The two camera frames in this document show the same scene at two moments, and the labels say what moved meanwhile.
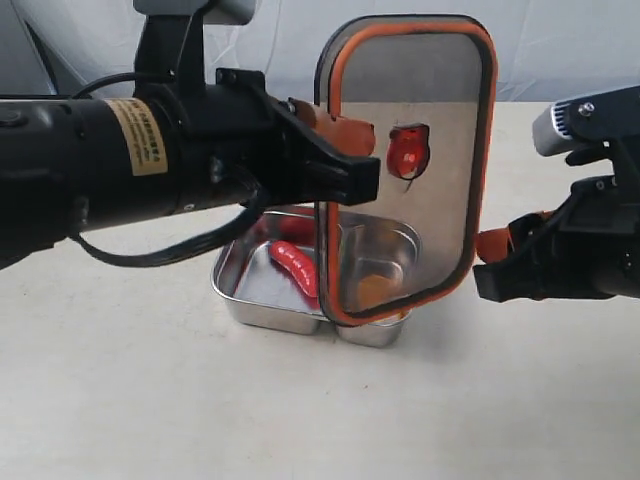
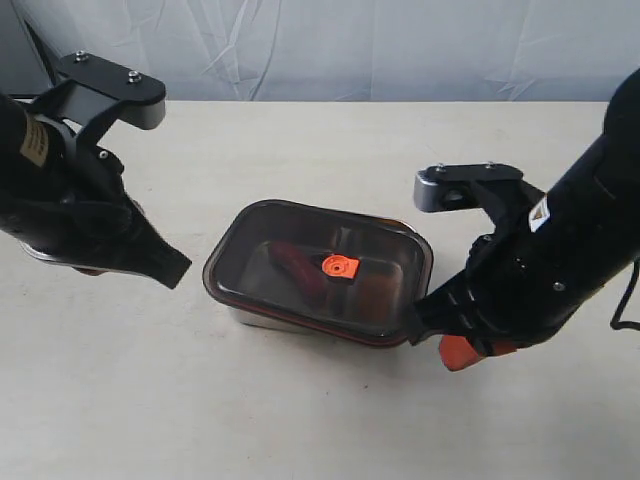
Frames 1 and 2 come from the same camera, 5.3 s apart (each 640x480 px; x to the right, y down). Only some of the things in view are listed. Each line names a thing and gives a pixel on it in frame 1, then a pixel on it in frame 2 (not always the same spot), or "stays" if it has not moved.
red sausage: x=301 y=263 stays
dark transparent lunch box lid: x=429 y=86 → x=327 y=272
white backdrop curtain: x=545 y=49 stays
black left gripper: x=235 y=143 → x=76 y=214
